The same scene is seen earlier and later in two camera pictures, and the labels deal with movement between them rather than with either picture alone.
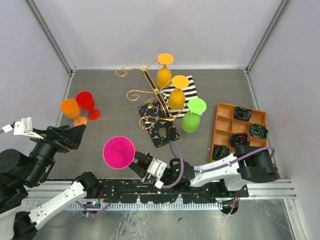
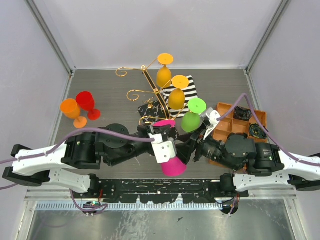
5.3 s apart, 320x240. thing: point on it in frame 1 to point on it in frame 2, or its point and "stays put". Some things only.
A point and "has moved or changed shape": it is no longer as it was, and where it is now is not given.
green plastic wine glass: (190, 120) stays put
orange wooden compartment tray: (226, 125) stays put
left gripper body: (45, 150) to (138, 148)
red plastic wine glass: (86, 100) stays put
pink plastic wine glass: (118, 152) has moved or changed shape
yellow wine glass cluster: (164, 77) stays put
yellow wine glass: (176, 98) stays put
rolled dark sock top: (242, 113) stays put
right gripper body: (147, 175) to (208, 148)
